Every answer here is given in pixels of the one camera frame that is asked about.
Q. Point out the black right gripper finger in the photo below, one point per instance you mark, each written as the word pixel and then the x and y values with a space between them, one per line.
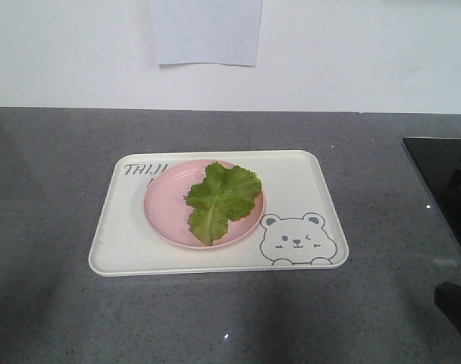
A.
pixel 447 297

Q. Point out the cream bear print tray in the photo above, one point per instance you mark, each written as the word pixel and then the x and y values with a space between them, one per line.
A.
pixel 299 229

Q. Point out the pink round plate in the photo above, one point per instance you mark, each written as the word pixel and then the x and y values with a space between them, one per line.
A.
pixel 167 212

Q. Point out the green lettuce leaf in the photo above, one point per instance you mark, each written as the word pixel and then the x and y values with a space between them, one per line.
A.
pixel 224 195

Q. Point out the black glass cooktop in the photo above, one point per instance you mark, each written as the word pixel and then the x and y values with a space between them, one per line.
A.
pixel 439 163

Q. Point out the white paper sheet on wall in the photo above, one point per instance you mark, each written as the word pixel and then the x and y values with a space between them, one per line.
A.
pixel 205 32

